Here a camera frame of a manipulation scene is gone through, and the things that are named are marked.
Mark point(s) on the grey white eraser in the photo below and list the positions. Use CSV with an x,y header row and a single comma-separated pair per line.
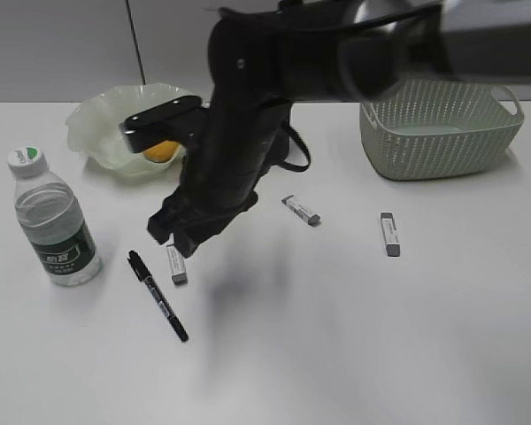
x,y
390,235
179,274
304,213

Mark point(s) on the black marker pen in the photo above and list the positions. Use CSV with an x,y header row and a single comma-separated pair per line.
x,y
144,276

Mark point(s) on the green woven plastic basket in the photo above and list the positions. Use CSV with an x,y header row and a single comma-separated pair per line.
x,y
438,129

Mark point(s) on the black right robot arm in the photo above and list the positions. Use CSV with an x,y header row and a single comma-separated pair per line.
x,y
262,64

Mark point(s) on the clear water bottle green label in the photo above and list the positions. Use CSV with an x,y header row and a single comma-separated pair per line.
x,y
50,216

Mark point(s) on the black mesh pen holder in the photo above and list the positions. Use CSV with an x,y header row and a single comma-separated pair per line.
x,y
279,149

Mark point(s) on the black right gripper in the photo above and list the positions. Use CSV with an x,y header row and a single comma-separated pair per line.
x,y
221,173

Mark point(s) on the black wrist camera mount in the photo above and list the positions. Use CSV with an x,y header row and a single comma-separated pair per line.
x,y
180,120

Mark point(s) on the pale green wavy plate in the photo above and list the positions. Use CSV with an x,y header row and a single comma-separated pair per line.
x,y
93,128

